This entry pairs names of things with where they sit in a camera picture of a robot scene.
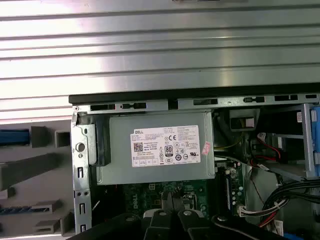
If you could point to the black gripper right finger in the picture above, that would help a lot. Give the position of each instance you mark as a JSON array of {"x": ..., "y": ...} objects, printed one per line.
[{"x": 192, "y": 225}]

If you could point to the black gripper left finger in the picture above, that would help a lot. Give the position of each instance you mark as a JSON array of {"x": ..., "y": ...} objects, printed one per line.
[{"x": 155, "y": 225}]

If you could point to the hard disk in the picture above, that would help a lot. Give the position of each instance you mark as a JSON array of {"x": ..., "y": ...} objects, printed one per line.
[{"x": 15, "y": 136}]

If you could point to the green Dell motherboard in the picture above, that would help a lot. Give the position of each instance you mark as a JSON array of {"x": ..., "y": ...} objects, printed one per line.
[{"x": 140, "y": 192}]

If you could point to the black RAM slot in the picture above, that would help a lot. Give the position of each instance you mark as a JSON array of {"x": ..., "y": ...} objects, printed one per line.
[{"x": 220, "y": 190}]

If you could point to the grey Dell power supply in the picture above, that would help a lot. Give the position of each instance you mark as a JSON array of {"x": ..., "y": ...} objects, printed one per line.
[{"x": 117, "y": 120}]

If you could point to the black open PC case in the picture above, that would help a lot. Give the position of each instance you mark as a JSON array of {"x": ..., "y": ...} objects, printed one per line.
[{"x": 200, "y": 93}]

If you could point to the grey metal drive cage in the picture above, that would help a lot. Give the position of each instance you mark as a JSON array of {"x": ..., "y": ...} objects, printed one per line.
[{"x": 307, "y": 140}]

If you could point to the grey parts rack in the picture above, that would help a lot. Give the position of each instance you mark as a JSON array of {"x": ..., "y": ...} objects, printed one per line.
[{"x": 22, "y": 150}]

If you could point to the blue plastic drive latch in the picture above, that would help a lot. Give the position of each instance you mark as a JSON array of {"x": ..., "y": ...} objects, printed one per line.
[{"x": 315, "y": 130}]

